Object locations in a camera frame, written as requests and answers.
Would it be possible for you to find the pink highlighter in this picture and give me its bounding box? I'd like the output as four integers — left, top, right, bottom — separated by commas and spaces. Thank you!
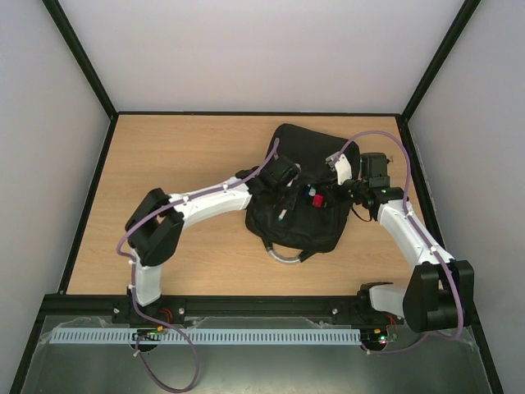
312, 195, 324, 208

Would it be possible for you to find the black student bag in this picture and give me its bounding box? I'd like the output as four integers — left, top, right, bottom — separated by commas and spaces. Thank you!
245, 123, 366, 263

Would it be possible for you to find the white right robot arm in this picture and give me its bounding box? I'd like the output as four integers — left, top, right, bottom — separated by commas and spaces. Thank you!
326, 153, 474, 332

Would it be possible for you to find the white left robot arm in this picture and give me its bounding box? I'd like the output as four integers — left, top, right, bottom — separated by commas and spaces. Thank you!
116, 158, 300, 306

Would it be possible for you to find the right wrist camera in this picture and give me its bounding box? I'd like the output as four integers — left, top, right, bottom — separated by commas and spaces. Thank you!
326, 153, 352, 186

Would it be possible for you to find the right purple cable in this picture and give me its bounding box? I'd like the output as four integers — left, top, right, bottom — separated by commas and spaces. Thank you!
327, 130, 467, 356

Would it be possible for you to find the purple cable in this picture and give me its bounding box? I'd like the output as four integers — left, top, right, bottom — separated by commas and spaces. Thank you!
327, 130, 467, 356
116, 137, 282, 393

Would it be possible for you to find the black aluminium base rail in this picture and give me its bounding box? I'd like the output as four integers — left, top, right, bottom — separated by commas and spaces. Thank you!
38, 294, 401, 328

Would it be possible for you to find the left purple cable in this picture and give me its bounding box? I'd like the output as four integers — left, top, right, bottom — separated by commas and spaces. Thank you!
116, 137, 282, 393

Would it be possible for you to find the grey slotted cable duct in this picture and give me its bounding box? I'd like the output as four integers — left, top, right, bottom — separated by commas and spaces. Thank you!
49, 328, 362, 346

